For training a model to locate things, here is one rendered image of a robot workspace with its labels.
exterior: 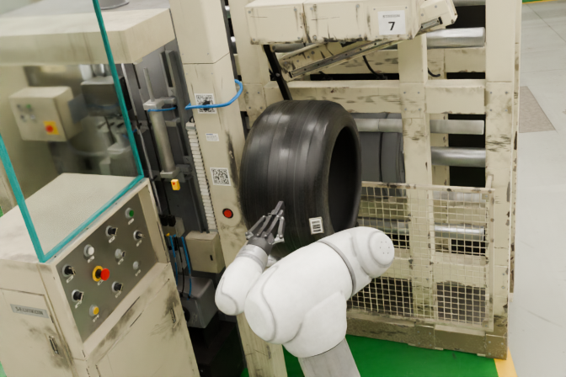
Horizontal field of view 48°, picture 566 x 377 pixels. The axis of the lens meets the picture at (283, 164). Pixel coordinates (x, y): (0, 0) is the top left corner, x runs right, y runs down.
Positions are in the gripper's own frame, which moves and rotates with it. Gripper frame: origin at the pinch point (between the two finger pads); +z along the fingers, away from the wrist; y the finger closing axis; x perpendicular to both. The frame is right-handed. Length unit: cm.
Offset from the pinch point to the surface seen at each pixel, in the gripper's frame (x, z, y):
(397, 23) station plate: -38, 55, -31
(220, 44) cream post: -42, 37, 27
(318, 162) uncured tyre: -9.4, 14.3, -10.7
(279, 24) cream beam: -40, 56, 12
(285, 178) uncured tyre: -7.2, 7.8, -0.8
